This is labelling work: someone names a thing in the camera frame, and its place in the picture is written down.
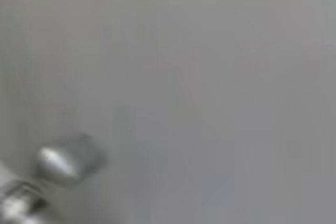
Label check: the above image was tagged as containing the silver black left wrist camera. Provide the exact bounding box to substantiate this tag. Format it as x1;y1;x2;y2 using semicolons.
34;134;109;186

